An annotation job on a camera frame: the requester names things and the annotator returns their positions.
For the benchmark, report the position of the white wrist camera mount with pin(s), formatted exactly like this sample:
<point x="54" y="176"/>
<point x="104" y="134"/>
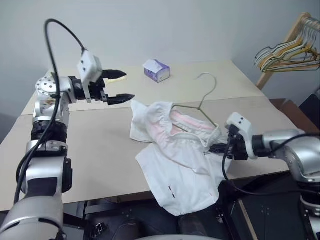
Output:
<point x="87" y="63"/>
<point x="240" y="122"/>

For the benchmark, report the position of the black box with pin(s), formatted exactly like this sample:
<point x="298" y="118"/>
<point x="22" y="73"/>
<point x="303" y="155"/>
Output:
<point x="311" y="107"/>

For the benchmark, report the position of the black table frame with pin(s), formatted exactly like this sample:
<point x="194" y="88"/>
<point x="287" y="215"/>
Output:
<point x="105" y="205"/>

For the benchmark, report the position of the wooden clothes rack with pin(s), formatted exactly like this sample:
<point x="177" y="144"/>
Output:
<point x="265" y="78"/>

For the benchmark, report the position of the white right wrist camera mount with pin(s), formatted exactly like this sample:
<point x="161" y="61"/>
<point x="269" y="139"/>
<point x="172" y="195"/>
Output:
<point x="240" y="122"/>

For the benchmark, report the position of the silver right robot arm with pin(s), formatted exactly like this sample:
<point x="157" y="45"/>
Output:
<point x="295" y="150"/>

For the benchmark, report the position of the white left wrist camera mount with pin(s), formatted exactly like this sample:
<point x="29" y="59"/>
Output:
<point x="87" y="63"/>

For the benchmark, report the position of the purple tissue box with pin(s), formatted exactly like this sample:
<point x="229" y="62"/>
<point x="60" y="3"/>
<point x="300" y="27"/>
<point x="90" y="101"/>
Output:
<point x="161" y="73"/>

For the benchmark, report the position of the white garment with pink lining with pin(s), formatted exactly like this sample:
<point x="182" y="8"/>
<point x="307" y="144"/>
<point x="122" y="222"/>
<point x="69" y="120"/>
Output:
<point x="180" y="180"/>

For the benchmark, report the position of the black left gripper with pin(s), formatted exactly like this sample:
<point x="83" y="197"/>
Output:
<point x="97" y="91"/>

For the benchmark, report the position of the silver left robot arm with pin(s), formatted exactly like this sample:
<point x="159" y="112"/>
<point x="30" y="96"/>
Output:
<point x="42" y="175"/>

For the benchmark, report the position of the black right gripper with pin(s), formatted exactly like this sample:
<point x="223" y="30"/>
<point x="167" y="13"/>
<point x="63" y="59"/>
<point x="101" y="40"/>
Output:
<point x="238" y="150"/>

